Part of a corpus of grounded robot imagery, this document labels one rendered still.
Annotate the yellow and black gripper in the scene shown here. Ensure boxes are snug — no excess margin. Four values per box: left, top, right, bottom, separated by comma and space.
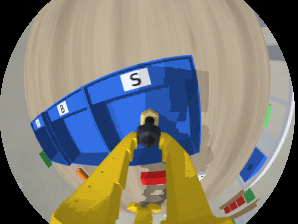
50, 132, 234, 224

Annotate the white domino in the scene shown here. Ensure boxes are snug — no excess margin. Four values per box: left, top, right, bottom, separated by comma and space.
197, 172, 206, 181

